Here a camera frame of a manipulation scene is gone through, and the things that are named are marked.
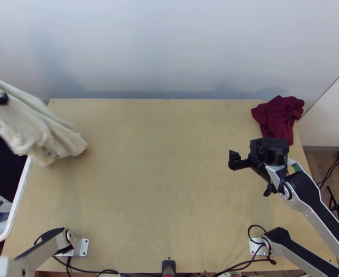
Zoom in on black cable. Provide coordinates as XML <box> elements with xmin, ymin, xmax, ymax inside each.
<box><xmin>316</xmin><ymin>158</ymin><xmax>339</xmax><ymax>186</ymax></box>
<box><xmin>53</xmin><ymin>255</ymin><xmax>121</xmax><ymax>275</ymax></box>
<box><xmin>247</xmin><ymin>225</ymin><xmax>277</xmax><ymax>267</ymax></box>
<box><xmin>263</xmin><ymin>157</ymin><xmax>289</xmax><ymax>198</ymax></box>
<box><xmin>214</xmin><ymin>259</ymin><xmax>269</xmax><ymax>276</ymax></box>

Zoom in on white t-shirt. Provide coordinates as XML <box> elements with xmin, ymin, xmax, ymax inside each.
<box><xmin>0</xmin><ymin>67</ymin><xmax>89</xmax><ymax>168</ymax></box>

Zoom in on dark red garment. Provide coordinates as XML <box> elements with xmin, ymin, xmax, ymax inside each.
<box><xmin>250</xmin><ymin>95</ymin><xmax>305</xmax><ymax>147</ymax></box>

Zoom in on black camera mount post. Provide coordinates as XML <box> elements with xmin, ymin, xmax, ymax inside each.
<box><xmin>161</xmin><ymin>259</ymin><xmax>176</xmax><ymax>277</ymax></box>

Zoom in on white laundry basket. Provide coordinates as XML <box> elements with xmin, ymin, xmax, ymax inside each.
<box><xmin>0</xmin><ymin>155</ymin><xmax>34</xmax><ymax>244</ymax></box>

